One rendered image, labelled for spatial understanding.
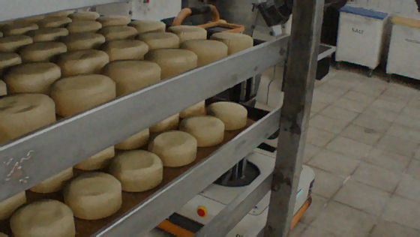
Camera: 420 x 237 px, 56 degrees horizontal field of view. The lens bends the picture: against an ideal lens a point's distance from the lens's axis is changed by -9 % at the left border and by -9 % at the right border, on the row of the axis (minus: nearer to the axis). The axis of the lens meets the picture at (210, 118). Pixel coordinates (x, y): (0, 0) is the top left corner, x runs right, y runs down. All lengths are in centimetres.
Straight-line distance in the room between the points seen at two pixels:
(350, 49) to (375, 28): 39
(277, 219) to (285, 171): 8
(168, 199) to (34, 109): 14
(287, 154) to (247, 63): 18
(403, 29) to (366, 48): 50
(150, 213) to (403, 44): 464
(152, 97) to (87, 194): 10
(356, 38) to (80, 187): 476
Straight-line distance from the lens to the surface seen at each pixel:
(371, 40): 499
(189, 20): 196
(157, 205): 35
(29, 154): 23
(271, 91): 164
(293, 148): 55
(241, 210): 51
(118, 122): 28
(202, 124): 48
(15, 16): 21
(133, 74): 34
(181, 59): 39
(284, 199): 59
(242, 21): 534
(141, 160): 40
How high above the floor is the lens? 125
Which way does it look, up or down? 22 degrees down
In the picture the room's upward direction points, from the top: 3 degrees clockwise
